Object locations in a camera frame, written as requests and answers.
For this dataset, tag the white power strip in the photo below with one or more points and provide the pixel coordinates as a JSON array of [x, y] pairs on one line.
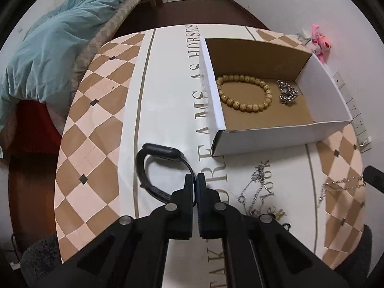
[[352, 108]]

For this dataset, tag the pink plush toy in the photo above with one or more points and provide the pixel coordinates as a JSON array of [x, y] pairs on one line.
[[320, 43]]

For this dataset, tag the light blue duvet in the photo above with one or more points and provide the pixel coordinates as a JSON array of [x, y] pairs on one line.
[[48, 51]]

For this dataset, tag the white cardboard box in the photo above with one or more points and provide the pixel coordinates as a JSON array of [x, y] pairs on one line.
[[264, 114]]

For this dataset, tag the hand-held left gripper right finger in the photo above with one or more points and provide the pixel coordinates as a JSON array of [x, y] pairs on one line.
[[201, 186]]

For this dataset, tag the small gold and black charm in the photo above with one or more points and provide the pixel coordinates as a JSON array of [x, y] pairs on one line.
[[279, 214]]

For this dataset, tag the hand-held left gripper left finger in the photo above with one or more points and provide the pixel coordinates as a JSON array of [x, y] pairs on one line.
[[189, 186]]

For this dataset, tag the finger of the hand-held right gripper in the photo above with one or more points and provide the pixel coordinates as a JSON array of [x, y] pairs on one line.
[[374, 177]]

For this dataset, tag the black smart band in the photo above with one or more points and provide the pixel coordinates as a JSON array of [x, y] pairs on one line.
[[162, 149]]

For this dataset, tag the checkered printed tablecloth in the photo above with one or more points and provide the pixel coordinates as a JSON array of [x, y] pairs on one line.
[[102, 120]]

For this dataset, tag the grey fuzzy cushion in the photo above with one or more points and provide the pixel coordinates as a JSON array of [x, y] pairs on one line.
[[42, 259]]

